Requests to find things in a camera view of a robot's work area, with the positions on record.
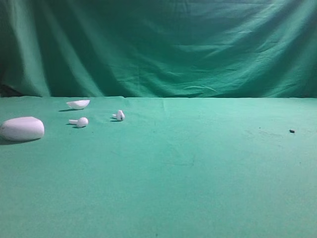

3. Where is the white earbud with black tip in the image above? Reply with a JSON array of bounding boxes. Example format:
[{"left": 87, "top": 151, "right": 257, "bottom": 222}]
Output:
[{"left": 111, "top": 110, "right": 125, "bottom": 121}]

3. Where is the white earbud near case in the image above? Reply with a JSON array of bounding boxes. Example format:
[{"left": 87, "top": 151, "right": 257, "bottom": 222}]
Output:
[{"left": 68, "top": 117, "right": 89, "bottom": 128}]

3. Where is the white earbud case lid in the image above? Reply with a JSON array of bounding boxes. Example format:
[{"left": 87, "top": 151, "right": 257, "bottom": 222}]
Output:
[{"left": 66, "top": 100, "right": 90, "bottom": 110}]

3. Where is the white earbud case body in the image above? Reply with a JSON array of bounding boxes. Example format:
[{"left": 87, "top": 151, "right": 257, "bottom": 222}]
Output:
[{"left": 0, "top": 117, "right": 45, "bottom": 141}]

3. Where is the green table cloth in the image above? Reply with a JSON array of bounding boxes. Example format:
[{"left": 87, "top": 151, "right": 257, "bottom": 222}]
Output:
[{"left": 0, "top": 97, "right": 317, "bottom": 238}]

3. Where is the green backdrop cloth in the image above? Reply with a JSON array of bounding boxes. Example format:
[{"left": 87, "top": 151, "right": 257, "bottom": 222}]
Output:
[{"left": 0, "top": 0, "right": 317, "bottom": 98}]

